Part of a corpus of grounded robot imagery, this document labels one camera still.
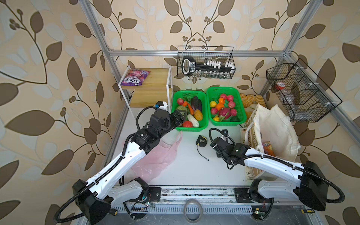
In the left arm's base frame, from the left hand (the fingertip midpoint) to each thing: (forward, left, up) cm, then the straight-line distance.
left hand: (185, 113), depth 69 cm
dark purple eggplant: (+31, -8, -26) cm, 42 cm away
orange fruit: (+37, -29, -28) cm, 55 cm away
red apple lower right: (+24, -36, -28) cm, 52 cm away
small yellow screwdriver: (-35, -63, -32) cm, 79 cm away
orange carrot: (+34, +1, -30) cm, 46 cm away
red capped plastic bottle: (+22, -55, +1) cm, 59 cm away
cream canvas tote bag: (+2, -51, -12) cm, 52 cm away
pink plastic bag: (-13, +18, -31) cm, 38 cm away
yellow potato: (+20, -9, -26) cm, 34 cm away
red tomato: (+12, -1, -26) cm, 29 cm away
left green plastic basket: (+39, -12, -25) cm, 48 cm away
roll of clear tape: (-33, -6, -35) cm, 48 cm away
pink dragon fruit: (+21, -28, -23) cm, 42 cm away
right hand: (-7, -22, -24) cm, 33 cm away
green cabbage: (+24, +3, -24) cm, 34 cm away
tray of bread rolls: (+36, -52, -28) cm, 69 cm away
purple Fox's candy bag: (+26, +31, +2) cm, 41 cm away
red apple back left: (+42, -31, -27) cm, 59 cm away
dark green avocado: (+18, -36, -28) cm, 49 cm away
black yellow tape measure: (0, -11, -29) cm, 31 cm away
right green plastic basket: (+43, -22, -26) cm, 55 cm away
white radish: (+17, -5, -29) cm, 34 cm away
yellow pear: (+17, -22, -26) cm, 38 cm away
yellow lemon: (+33, -21, -28) cm, 48 cm away
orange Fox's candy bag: (-7, -48, -22) cm, 53 cm away
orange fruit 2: (+30, -26, -27) cm, 48 cm away
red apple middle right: (+33, -36, -29) cm, 57 cm away
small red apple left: (+25, -21, -28) cm, 44 cm away
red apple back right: (+40, -36, -29) cm, 61 cm away
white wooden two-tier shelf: (+20, +17, -1) cm, 26 cm away
